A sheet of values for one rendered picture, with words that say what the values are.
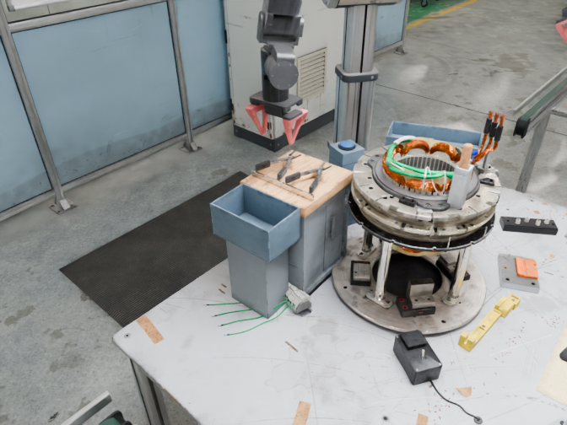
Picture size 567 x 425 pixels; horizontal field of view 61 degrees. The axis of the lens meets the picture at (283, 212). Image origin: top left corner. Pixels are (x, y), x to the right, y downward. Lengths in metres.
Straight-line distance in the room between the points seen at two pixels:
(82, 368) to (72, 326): 0.26
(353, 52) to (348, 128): 0.23
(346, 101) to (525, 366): 0.84
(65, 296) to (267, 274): 1.63
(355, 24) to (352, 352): 0.87
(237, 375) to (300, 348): 0.15
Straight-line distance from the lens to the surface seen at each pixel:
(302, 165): 1.19
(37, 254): 2.90
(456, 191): 1.01
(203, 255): 2.58
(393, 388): 1.08
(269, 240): 0.98
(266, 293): 1.12
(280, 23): 0.99
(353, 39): 1.44
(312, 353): 1.11
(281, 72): 0.94
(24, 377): 2.31
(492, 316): 1.27
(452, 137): 1.45
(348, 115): 1.50
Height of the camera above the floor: 1.65
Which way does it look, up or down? 35 degrees down
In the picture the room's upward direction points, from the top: 1 degrees counter-clockwise
